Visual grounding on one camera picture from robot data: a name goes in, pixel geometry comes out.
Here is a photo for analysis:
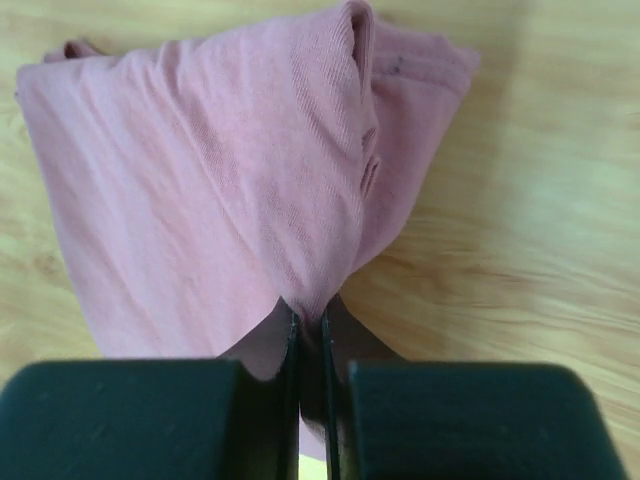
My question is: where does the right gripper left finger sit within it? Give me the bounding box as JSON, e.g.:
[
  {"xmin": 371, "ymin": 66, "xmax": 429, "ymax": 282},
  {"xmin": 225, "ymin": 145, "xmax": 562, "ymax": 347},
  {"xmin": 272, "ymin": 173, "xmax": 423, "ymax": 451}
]
[{"xmin": 1, "ymin": 301, "xmax": 299, "ymax": 479}]

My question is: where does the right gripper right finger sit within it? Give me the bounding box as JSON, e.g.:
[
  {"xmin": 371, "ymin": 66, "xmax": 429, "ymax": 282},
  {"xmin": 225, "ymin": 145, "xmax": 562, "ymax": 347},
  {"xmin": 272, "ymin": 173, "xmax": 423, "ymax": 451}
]
[{"xmin": 321, "ymin": 298, "xmax": 627, "ymax": 479}]

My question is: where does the pink t shirt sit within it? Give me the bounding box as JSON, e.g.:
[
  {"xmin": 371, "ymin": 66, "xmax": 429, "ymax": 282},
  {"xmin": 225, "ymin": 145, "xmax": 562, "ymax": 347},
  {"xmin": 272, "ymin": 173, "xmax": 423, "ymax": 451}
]
[{"xmin": 13, "ymin": 0, "xmax": 482, "ymax": 462}]

